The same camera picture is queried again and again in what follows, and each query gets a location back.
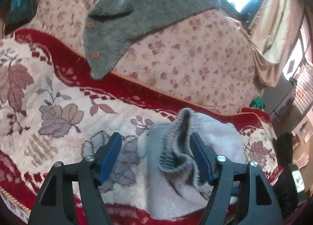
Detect light blue fleece pants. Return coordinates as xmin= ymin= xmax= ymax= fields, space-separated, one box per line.
xmin=146 ymin=108 xmax=245 ymax=220

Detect red floral plush blanket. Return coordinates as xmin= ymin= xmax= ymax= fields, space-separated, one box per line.
xmin=1 ymin=29 xmax=282 ymax=224

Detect pink floral bed sheet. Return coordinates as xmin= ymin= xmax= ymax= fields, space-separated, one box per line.
xmin=28 ymin=0 xmax=263 ymax=114

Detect blue plastic bag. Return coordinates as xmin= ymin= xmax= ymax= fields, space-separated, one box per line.
xmin=6 ymin=0 xmax=36 ymax=25

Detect grey fuzzy buttoned cardigan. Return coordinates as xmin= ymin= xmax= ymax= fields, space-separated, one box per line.
xmin=83 ymin=0 xmax=220 ymax=80

